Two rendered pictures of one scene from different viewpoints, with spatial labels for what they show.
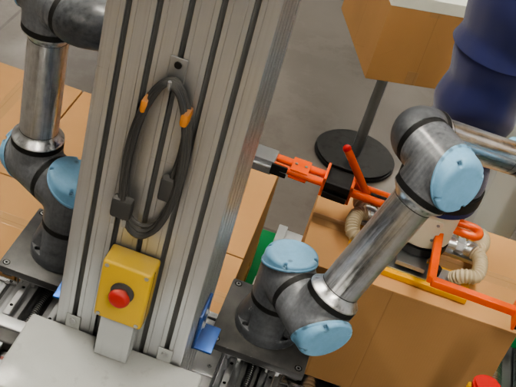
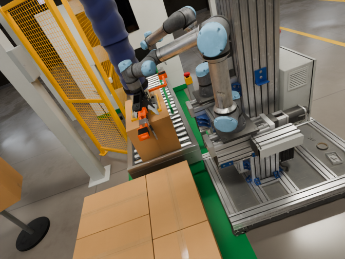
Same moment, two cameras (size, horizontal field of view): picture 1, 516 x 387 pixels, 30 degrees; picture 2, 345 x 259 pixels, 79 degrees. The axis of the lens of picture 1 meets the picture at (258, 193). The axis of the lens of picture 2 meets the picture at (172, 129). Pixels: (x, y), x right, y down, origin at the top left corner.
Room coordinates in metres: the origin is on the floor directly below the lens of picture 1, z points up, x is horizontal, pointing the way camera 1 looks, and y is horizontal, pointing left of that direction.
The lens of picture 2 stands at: (2.01, 1.36, 1.89)
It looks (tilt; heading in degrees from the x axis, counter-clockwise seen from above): 36 degrees down; 268
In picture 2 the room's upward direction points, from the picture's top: 21 degrees counter-clockwise
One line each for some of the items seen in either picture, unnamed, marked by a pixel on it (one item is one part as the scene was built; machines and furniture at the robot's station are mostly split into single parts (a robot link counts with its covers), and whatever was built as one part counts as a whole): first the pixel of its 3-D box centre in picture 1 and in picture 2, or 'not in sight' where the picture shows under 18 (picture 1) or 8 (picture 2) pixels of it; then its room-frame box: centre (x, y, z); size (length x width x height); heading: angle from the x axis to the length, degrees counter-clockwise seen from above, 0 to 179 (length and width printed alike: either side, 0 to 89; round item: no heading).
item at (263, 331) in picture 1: (272, 309); (207, 87); (1.58, -0.11, 1.09); 0.15 x 0.15 x 0.10
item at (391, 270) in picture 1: (408, 264); (153, 102); (2.02, -0.44, 0.97); 0.34 x 0.10 x 0.05; 85
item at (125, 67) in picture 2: not in sight; (128, 71); (2.08, 0.23, 1.54); 0.09 x 0.08 x 0.11; 146
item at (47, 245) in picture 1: (66, 234); (232, 118); (1.61, 0.39, 1.09); 0.15 x 0.15 x 0.10
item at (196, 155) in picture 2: not in sight; (167, 166); (2.13, -0.09, 0.47); 0.70 x 0.03 x 0.15; 176
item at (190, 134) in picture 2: not in sight; (174, 98); (1.73, -1.24, 0.50); 2.31 x 0.05 x 0.19; 86
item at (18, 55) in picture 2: not in sight; (25, 63); (3.00, -0.89, 1.62); 0.20 x 0.05 x 0.30; 86
